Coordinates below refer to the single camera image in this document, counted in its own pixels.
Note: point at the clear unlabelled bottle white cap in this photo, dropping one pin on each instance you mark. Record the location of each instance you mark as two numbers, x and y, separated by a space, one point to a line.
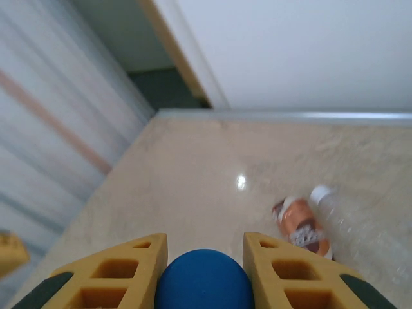
322 194

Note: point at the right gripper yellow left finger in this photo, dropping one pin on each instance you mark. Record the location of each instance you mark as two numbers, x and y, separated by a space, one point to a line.
112 283

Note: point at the brown coffee label bottle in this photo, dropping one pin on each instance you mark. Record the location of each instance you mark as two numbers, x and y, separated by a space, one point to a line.
299 222

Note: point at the tan door frame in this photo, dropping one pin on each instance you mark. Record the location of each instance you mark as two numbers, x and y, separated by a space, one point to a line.
174 45

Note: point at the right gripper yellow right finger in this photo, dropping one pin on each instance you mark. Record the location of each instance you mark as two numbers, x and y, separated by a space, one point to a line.
296 283

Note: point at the light blue label bottle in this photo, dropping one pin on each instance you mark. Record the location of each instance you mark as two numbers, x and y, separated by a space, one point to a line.
204 280

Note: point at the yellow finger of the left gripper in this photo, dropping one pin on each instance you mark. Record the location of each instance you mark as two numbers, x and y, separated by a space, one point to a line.
11 252

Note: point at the aluminium table edge rail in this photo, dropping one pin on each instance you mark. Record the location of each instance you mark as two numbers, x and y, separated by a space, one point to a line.
289 116

